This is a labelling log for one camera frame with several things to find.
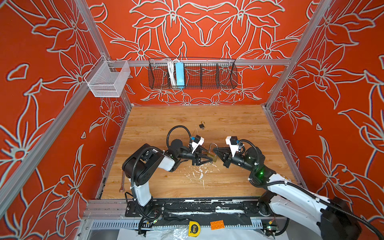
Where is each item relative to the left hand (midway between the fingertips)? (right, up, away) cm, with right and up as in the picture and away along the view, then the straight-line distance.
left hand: (211, 158), depth 75 cm
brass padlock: (0, +2, -1) cm, 2 cm away
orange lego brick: (+2, -30, -7) cm, 30 cm away
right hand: (0, +5, -3) cm, 6 cm away
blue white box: (-17, +48, +15) cm, 53 cm away
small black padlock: (-2, +16, +32) cm, 36 cm away
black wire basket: (-9, +51, +22) cm, 56 cm away
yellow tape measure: (-9, -30, -8) cm, 32 cm away
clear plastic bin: (-64, +46, +18) cm, 81 cm away
